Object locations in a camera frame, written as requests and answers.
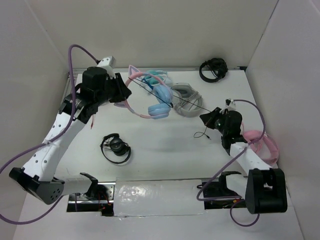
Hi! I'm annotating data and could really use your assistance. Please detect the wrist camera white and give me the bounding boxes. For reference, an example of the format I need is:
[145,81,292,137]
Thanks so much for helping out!
[97,56,116,78]
[220,98,236,114]

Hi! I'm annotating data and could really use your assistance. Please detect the white taped cover plate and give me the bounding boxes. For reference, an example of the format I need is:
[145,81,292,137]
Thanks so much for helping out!
[113,179,205,217]

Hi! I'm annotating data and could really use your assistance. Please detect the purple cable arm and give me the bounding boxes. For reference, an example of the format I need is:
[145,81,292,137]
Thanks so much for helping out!
[0,44,101,225]
[196,99,266,227]

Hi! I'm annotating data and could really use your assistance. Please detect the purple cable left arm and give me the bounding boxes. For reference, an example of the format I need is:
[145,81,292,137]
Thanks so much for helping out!
[0,44,101,225]

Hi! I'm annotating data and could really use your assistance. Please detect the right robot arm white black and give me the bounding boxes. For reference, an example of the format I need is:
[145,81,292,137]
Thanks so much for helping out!
[200,107,288,214]

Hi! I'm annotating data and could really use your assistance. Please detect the grey white headphones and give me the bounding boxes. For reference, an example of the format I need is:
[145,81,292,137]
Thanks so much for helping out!
[171,83,204,118]

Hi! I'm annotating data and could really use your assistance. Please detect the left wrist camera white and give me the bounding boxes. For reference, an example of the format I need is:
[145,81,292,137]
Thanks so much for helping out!
[97,56,116,78]

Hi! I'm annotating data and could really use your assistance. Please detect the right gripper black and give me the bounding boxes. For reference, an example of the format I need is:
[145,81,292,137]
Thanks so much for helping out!
[200,107,229,136]

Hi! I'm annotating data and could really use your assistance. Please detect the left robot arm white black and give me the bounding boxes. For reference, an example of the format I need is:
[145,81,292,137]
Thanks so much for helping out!
[9,66,132,205]

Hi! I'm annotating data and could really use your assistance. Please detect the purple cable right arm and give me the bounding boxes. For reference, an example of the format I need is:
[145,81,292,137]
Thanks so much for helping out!
[196,99,266,227]

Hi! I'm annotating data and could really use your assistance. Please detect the black headphones far corner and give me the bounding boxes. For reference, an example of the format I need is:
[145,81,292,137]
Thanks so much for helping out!
[199,57,229,83]

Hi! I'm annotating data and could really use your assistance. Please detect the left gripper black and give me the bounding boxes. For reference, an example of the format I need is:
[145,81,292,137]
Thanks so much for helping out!
[94,71,132,106]

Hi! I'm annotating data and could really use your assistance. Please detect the blue pink cat-ear headphones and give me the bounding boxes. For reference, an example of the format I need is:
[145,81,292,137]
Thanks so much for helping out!
[115,65,175,120]

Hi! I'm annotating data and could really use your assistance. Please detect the small black on-ear headphones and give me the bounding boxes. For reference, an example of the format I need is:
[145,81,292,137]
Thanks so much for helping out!
[99,133,132,165]

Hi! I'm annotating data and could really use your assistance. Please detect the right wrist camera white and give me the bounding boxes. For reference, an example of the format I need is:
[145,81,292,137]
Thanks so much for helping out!
[220,98,236,114]

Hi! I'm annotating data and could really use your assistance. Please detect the teal white headphones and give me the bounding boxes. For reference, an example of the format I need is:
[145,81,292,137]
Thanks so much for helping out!
[139,70,173,90]

